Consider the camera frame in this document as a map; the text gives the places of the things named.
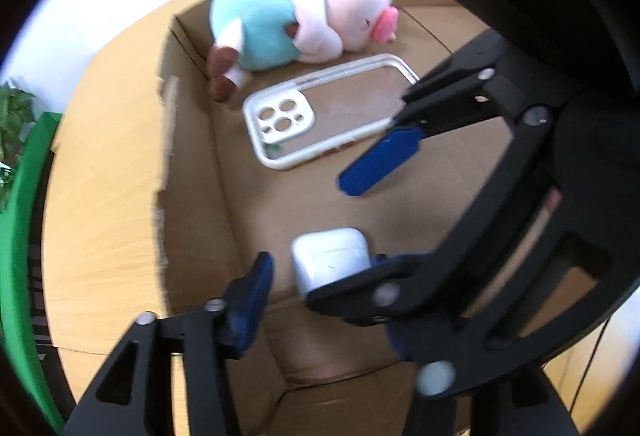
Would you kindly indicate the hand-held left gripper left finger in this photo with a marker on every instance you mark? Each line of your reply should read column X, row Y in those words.
column 254, row 297

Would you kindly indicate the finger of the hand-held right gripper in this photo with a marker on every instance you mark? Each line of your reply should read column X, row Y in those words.
column 400, row 286
column 377, row 164

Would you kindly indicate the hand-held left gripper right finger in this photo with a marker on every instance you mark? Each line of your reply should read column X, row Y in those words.
column 400, row 341

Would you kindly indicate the white earbud case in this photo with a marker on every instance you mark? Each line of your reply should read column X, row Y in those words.
column 325, row 256

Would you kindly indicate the brown cardboard box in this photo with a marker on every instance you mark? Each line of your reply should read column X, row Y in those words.
column 240, row 196

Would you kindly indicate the white clear phone case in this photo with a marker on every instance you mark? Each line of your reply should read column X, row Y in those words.
column 257, row 144

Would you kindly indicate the pink and teal pig plush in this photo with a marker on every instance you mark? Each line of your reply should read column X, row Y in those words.
column 260, row 26

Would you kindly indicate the green potted plant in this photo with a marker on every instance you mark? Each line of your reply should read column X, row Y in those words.
column 12, row 116

